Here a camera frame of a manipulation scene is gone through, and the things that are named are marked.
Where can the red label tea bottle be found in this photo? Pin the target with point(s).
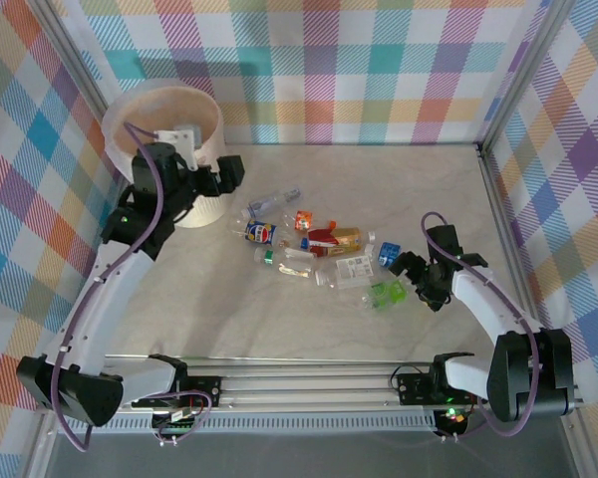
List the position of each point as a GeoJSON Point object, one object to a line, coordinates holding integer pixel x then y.
{"type": "Point", "coordinates": [331, 239]}

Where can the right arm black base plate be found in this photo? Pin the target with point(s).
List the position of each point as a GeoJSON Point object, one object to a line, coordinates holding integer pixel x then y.
{"type": "Point", "coordinates": [413, 388]}

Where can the small orange carton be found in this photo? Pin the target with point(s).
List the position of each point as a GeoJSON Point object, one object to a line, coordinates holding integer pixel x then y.
{"type": "Point", "coordinates": [303, 220]}

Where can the aluminium frame rail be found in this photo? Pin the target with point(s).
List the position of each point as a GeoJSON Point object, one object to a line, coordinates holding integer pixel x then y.
{"type": "Point", "coordinates": [304, 388]}

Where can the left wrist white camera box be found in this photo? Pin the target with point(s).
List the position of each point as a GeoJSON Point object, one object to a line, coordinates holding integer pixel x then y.
{"type": "Point", "coordinates": [179, 142]}

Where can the clear bottle green band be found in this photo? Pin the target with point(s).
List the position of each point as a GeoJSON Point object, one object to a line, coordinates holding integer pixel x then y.
{"type": "Point", "coordinates": [279, 256]}

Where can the clear bottle green label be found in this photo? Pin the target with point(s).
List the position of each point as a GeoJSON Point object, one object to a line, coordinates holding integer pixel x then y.
{"type": "Point", "coordinates": [386, 294]}

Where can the clear bottle white label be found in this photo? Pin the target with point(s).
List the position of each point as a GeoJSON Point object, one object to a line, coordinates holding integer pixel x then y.
{"type": "Point", "coordinates": [353, 270]}

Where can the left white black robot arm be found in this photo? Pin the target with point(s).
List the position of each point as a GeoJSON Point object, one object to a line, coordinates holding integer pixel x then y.
{"type": "Point", "coordinates": [104, 294]}

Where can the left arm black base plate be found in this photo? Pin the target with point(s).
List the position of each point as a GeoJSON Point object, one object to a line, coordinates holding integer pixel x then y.
{"type": "Point", "coordinates": [207, 391]}

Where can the clear bottle grey-blue label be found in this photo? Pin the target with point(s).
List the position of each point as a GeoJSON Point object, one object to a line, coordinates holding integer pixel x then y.
{"type": "Point", "coordinates": [271, 201]}

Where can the translucent white plastic bin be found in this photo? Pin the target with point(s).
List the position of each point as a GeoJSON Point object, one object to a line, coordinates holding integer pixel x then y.
{"type": "Point", "coordinates": [204, 129]}

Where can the crushed clear bottle brown residue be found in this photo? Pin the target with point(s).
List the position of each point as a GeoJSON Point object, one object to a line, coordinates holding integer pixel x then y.
{"type": "Point", "coordinates": [295, 271]}

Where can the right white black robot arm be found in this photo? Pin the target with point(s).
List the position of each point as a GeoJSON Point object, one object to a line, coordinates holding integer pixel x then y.
{"type": "Point", "coordinates": [488, 304]}

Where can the aluminium frame post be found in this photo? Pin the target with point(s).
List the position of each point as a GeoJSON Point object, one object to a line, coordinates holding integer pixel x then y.
{"type": "Point", "coordinates": [70, 55]}
{"type": "Point", "coordinates": [528, 70]}

